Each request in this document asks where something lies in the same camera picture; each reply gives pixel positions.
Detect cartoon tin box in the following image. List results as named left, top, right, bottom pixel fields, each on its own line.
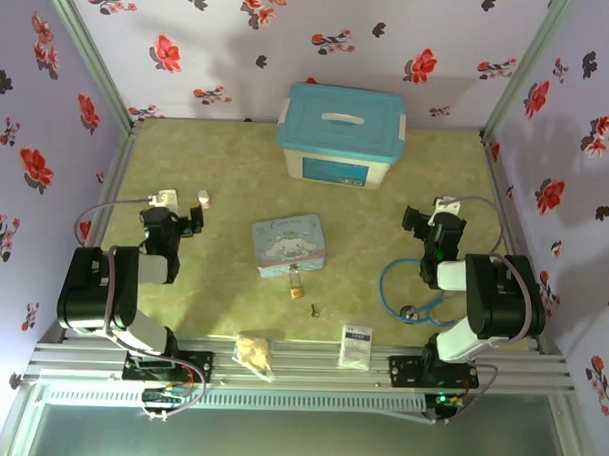
left=250, top=210, right=329, bottom=281

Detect blue lidded storage box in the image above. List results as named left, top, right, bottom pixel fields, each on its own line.
left=274, top=81, right=409, bottom=192

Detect brass padlock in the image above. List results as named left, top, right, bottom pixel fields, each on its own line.
left=287, top=263, right=306, bottom=300

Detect blue stethoscope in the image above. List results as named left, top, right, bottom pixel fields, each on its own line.
left=378, top=256, right=465, bottom=329

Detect white sachet packet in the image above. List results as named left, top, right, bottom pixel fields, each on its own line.
left=337, top=322, right=373, bottom=372

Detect plastic bag of cotton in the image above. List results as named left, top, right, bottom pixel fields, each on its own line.
left=230, top=334, right=277, bottom=384

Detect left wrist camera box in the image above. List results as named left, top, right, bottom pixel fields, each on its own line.
left=147, top=188, right=180, bottom=210

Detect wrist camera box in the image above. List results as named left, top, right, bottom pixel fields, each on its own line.
left=431, top=194, right=463, bottom=217
left=147, top=188, right=180, bottom=210

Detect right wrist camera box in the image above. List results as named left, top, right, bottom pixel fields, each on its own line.
left=431, top=194, right=463, bottom=217

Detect left arm grey cable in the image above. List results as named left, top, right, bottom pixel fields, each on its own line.
left=67, top=193, right=214, bottom=424

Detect aluminium table side rail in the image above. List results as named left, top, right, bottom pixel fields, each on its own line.
left=62, top=117, right=145, bottom=344
left=472, top=129, right=557, bottom=356

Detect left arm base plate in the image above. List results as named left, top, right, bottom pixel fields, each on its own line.
left=122, top=348, right=215, bottom=385

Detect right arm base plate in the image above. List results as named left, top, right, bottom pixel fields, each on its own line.
left=387, top=354, right=480, bottom=393

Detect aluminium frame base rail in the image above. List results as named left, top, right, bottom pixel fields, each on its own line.
left=26, top=329, right=576, bottom=399

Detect aluminium corner post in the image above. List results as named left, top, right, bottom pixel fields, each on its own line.
left=480, top=0, right=579, bottom=141
left=35, top=0, right=143, bottom=128

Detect white slotted cable duct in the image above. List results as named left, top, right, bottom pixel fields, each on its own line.
left=42, top=382, right=426, bottom=418

